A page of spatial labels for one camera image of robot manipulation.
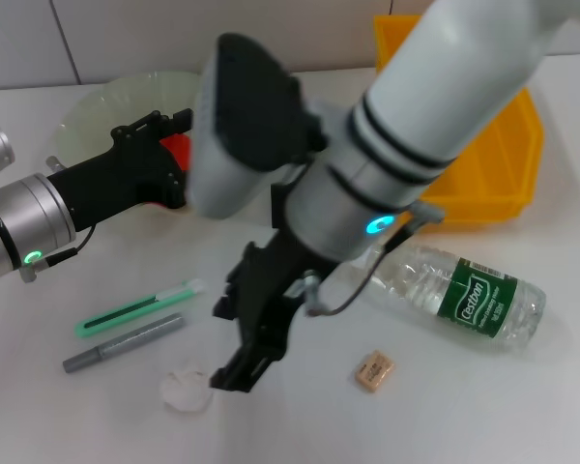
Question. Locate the yellow plastic bin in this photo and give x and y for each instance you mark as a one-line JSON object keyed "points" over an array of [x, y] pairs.
{"points": [[502, 169]]}

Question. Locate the silver marker pen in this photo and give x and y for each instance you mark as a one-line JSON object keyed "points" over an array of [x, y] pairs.
{"points": [[125, 342]]}

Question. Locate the green utility knife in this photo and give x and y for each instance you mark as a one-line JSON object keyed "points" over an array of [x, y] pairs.
{"points": [[125, 309]]}

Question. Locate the black mesh pen holder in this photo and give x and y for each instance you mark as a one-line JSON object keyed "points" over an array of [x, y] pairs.
{"points": [[275, 208]]}

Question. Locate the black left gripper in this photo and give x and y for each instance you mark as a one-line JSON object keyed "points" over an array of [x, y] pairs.
{"points": [[125, 179]]}

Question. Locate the green glass fruit plate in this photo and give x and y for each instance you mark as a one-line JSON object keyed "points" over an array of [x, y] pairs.
{"points": [[101, 106]]}

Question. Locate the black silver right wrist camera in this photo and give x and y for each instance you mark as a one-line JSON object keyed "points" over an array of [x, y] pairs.
{"points": [[232, 145]]}

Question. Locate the small beige eraser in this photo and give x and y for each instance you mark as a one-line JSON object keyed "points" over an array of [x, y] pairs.
{"points": [[374, 371]]}

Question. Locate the white paper ball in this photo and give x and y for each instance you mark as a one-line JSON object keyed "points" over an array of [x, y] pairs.
{"points": [[186, 391]]}

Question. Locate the red pomegranate toy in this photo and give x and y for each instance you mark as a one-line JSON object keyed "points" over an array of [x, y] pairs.
{"points": [[179, 147]]}

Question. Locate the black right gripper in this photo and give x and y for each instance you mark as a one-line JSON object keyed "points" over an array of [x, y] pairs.
{"points": [[270, 290]]}

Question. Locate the clear green-label water bottle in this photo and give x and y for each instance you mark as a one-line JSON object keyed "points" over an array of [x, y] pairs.
{"points": [[488, 299]]}

